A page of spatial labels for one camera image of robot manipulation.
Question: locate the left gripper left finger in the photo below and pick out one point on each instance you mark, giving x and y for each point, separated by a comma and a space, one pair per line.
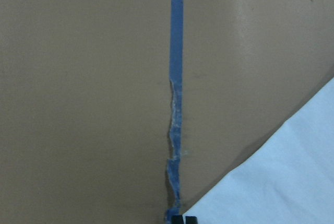
177, 219

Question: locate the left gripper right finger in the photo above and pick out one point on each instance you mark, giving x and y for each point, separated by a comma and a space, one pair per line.
191, 220

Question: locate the light blue t-shirt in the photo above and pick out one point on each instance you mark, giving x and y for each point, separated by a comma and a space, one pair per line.
289, 179

